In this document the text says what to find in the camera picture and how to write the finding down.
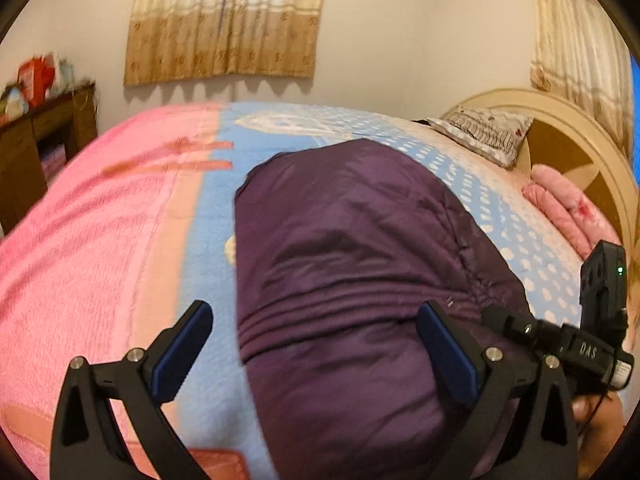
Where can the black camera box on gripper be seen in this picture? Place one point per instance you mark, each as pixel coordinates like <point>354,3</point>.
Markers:
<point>603,293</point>

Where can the dark wooden desk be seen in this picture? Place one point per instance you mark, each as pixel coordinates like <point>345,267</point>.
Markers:
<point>68,120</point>

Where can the cream round wooden headboard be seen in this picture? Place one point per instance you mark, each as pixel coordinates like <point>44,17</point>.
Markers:
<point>565,138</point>

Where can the beige side window curtain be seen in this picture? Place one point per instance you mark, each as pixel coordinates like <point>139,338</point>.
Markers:
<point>580,56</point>

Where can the dark purple puffer jacket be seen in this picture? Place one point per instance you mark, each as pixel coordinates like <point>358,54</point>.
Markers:
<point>336,249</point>

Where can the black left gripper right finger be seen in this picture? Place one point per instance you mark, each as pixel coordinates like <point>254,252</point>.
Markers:
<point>542,439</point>

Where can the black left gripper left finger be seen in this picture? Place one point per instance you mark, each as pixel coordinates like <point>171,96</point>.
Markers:
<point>86,440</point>

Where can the red gift bag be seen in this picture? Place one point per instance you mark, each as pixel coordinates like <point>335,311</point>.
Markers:
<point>36,77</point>

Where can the beige patterned window curtain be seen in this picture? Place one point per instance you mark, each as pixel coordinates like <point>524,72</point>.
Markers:
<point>172,40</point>

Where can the patterned grey pillow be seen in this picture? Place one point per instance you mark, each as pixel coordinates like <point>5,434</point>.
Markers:
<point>493,134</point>

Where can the folded pink quilt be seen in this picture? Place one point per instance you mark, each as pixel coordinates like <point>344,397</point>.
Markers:
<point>569,209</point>

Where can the person's right hand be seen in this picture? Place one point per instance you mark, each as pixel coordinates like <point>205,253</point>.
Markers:
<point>603,421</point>

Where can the pink and blue bedspread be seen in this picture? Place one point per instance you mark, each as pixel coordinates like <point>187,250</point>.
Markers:
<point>142,223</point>

